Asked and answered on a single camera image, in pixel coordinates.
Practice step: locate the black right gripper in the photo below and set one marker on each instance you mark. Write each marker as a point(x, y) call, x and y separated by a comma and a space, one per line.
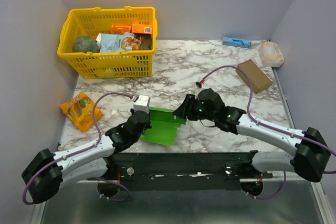
point(187, 106)

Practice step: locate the green paper box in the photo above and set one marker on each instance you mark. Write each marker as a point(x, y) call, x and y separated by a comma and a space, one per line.
point(164, 127)

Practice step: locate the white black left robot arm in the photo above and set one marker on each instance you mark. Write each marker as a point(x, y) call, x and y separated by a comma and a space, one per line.
point(48, 171)

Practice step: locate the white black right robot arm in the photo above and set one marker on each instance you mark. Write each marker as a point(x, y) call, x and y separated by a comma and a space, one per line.
point(302, 152)

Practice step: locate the brown cardboard box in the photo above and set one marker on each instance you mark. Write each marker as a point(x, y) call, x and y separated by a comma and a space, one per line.
point(259, 80)

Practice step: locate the light blue carton box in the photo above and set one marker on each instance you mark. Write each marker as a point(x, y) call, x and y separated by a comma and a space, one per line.
point(236, 42)

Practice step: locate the orange barcode box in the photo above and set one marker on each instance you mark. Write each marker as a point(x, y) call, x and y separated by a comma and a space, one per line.
point(141, 29)

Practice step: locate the orange snack box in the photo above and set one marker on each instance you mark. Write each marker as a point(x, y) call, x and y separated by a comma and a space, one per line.
point(120, 30)

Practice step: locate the yellow plastic shopping basket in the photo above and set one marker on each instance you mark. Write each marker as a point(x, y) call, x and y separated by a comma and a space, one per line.
point(93, 21)

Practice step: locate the light blue snack pouch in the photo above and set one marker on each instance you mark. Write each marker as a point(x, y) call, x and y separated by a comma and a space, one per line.
point(117, 43)

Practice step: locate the orange candy bag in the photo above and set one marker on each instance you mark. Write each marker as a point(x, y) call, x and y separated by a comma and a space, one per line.
point(79, 111)

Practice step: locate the beige wrapped paper bag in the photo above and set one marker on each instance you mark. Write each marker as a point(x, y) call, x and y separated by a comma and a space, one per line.
point(271, 55)

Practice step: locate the green round melon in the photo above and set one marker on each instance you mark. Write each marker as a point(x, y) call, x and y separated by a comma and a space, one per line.
point(85, 44)

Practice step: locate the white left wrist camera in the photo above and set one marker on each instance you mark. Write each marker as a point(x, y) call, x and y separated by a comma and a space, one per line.
point(141, 103)

